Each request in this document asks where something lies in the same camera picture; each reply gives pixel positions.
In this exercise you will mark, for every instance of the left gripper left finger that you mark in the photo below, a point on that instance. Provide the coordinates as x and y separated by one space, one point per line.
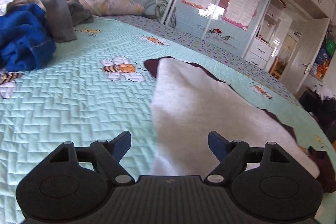
107 156

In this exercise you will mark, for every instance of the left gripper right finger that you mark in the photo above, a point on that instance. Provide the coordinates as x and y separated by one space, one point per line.
231 156

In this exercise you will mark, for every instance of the maroon and grey sweatshirt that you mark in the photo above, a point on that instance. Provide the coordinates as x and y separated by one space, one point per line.
189 102

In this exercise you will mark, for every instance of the dark clothes pile on chair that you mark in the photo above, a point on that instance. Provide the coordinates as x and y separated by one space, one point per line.
323 111

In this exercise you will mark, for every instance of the mint quilted bee bedspread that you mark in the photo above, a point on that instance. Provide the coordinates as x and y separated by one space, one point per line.
96 87

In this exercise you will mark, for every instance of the blue garment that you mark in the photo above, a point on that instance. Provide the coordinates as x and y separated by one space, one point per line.
25 42

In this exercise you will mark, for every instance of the grey garment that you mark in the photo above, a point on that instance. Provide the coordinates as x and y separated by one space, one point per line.
61 16

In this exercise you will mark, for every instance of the white room door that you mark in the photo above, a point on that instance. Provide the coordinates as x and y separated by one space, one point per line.
306 51

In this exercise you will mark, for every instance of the pink framed poster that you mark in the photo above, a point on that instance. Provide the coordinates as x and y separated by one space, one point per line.
239 12

